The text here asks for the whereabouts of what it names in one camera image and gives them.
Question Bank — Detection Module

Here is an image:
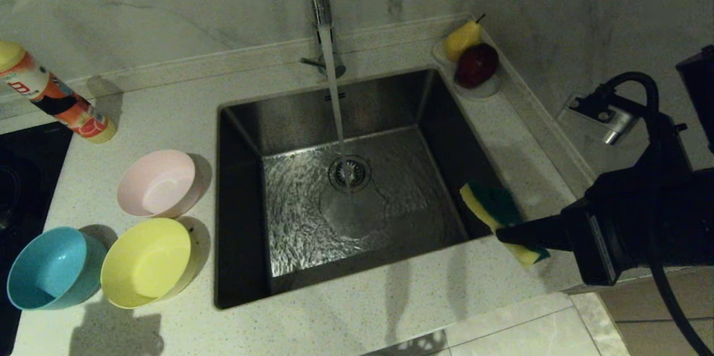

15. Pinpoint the black induction cooktop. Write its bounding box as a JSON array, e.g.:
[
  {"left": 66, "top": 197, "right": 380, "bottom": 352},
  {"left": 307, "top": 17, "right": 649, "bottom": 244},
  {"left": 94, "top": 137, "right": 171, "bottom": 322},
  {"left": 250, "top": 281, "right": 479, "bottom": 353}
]
[{"left": 0, "top": 122, "right": 73, "bottom": 356}]

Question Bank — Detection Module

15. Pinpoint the pink plastic bowl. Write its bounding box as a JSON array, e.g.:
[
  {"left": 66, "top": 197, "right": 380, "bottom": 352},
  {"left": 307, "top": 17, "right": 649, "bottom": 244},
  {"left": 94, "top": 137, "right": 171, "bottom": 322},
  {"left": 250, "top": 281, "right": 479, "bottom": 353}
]
[{"left": 116, "top": 150, "right": 202, "bottom": 219}]

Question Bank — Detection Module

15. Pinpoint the orange dish soap bottle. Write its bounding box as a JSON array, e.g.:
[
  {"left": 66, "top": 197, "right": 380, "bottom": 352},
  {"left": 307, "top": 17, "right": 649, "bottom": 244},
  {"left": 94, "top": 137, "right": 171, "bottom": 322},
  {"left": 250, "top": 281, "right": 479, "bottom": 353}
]
[{"left": 0, "top": 40, "right": 118, "bottom": 145}]

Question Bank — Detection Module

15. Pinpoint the blue plastic bowl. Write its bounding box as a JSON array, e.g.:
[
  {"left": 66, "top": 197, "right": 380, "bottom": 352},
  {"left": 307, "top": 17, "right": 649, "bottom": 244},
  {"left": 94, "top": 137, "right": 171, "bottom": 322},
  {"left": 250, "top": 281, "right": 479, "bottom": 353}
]
[{"left": 7, "top": 227, "right": 108, "bottom": 311}]

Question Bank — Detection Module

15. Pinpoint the stainless steel sink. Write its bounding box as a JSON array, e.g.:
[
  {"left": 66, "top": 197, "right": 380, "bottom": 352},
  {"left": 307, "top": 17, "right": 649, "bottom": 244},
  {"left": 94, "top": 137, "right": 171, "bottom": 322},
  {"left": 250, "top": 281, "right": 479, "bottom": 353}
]
[{"left": 214, "top": 69, "right": 526, "bottom": 310}]

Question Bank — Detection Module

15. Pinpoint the yellow plastic bowl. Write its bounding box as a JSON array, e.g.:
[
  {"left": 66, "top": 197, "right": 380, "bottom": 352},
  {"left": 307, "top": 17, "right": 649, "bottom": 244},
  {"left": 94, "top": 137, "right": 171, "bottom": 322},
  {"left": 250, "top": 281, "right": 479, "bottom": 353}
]
[{"left": 100, "top": 218, "right": 200, "bottom": 310}]

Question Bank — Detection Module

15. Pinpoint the yellow green sponge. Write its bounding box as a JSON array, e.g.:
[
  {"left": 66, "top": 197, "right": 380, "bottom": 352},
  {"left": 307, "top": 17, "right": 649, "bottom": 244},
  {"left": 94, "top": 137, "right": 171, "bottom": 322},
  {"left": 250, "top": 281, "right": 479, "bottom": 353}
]
[{"left": 459, "top": 181, "right": 551, "bottom": 267}]

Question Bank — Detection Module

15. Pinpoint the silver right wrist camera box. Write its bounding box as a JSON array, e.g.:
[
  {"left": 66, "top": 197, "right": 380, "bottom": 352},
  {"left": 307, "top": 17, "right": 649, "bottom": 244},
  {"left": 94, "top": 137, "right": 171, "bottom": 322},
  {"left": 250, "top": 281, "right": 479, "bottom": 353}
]
[{"left": 568, "top": 91, "right": 639, "bottom": 146}]

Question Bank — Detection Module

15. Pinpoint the yellow pear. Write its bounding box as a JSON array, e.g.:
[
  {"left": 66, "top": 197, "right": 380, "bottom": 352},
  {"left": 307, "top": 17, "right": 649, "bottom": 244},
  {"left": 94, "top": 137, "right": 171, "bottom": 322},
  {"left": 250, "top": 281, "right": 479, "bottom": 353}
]
[{"left": 443, "top": 13, "right": 485, "bottom": 62}]

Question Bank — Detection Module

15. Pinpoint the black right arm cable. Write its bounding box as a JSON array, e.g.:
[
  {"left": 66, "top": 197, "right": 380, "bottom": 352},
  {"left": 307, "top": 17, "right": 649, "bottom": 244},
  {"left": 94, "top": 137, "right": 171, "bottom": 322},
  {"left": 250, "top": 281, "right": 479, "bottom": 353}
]
[{"left": 597, "top": 70, "right": 714, "bottom": 356}]

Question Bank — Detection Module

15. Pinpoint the dark red apple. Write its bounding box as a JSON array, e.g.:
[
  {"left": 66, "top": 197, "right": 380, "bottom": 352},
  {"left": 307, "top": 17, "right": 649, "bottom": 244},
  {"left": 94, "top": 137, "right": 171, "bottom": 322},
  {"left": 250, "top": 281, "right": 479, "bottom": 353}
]
[{"left": 455, "top": 42, "right": 499, "bottom": 89}]

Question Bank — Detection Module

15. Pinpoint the small white dish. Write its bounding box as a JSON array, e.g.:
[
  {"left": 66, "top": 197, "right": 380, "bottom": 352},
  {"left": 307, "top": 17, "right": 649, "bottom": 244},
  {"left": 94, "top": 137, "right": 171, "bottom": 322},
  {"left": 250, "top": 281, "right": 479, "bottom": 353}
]
[{"left": 431, "top": 38, "right": 501, "bottom": 100}]

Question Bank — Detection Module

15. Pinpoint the round metal drain strainer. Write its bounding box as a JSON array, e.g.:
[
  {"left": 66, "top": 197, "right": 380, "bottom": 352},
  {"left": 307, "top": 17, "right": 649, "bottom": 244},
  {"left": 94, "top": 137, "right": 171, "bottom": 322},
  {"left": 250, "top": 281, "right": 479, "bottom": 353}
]
[{"left": 328, "top": 155, "right": 372, "bottom": 194}]

